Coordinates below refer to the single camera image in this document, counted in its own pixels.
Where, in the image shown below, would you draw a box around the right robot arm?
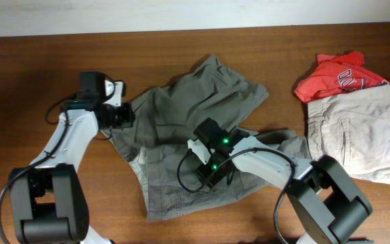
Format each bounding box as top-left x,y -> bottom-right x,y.
188,118 -> 373,244

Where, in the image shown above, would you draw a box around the grey-green shorts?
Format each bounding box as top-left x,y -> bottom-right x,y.
100,54 -> 313,223

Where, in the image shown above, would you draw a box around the red t-shirt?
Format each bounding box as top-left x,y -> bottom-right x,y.
294,51 -> 390,104

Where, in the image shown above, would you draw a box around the beige shorts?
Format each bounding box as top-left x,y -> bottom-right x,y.
307,85 -> 390,184

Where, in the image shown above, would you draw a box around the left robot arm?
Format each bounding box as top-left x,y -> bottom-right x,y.
1,71 -> 135,243

